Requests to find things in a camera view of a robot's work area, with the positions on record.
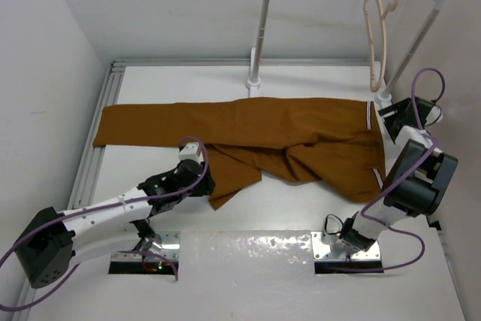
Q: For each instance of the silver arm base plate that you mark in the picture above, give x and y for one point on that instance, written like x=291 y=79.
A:
x=332 y=258

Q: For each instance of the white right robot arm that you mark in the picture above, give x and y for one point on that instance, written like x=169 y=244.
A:
x=415 y=185

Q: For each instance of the white clothes rack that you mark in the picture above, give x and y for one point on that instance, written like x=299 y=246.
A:
x=382 y=94

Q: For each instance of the brown trousers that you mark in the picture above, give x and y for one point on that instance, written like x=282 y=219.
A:
x=298 y=140

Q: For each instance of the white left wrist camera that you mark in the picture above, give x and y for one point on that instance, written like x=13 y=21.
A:
x=191 y=151

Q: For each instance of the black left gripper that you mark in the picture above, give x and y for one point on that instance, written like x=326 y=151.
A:
x=204 y=186

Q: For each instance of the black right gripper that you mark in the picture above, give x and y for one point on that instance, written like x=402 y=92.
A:
x=400 y=107

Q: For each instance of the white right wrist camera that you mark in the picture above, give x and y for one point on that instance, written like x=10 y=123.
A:
x=435 y=115

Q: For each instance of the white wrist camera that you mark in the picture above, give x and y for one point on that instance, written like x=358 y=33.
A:
x=191 y=151
x=435 y=115

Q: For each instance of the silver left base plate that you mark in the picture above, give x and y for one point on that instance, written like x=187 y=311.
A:
x=167 y=244

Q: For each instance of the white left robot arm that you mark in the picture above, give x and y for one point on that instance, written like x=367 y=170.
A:
x=56 y=240

